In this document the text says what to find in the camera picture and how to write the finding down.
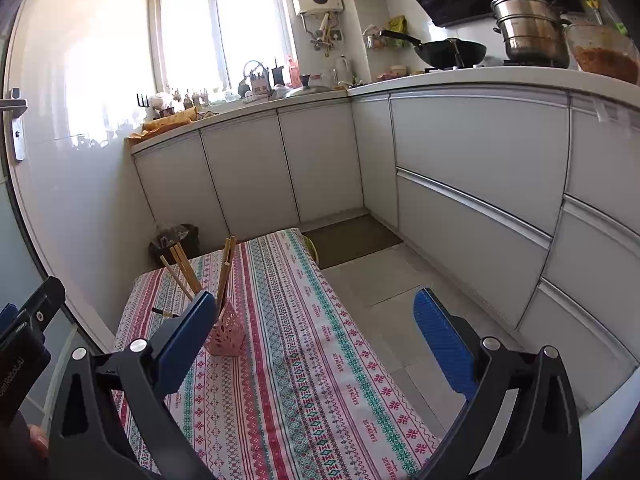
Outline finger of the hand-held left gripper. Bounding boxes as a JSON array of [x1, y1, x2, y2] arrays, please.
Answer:
[[0, 303, 20, 335], [0, 276, 67, 346]]

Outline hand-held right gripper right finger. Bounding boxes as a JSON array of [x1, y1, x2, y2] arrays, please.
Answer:
[[400, 287, 584, 480]]

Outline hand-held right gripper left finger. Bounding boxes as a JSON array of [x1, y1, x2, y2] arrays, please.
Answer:
[[47, 289, 218, 480]]

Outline pink plastic utensil holder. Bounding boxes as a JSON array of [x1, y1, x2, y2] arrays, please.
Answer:
[[204, 302, 247, 357]]

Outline tan wooden chopstick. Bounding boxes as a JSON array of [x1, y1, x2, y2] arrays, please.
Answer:
[[176, 245, 203, 293], [221, 235, 237, 312], [170, 246, 198, 295], [160, 256, 195, 302], [216, 238, 232, 311]]

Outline person's left hand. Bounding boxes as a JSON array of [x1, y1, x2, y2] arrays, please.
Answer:
[[27, 424, 50, 458]]

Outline black trash bin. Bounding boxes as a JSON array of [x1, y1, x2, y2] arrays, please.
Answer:
[[149, 223, 200, 267]]

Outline patterned striped tablecloth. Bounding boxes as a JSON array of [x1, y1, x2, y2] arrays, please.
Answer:
[[112, 228, 443, 480]]

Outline brown floor mat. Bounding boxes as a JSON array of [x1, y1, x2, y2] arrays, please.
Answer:
[[301, 215, 403, 271]]

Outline yellow cloth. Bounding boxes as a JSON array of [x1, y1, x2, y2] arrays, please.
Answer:
[[126, 107, 200, 142]]

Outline black wok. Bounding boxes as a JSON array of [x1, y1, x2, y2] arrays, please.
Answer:
[[380, 30, 487, 70]]

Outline kitchen window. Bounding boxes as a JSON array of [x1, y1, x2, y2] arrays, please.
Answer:
[[150, 0, 296, 96]]

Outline stainless steel steamer pot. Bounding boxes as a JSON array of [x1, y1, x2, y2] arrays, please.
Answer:
[[490, 0, 571, 68]]

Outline glass jar of red food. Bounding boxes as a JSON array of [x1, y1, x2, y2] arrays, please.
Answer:
[[565, 24, 640, 85]]

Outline silver door handle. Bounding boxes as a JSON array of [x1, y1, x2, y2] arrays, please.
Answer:
[[0, 87, 28, 162]]

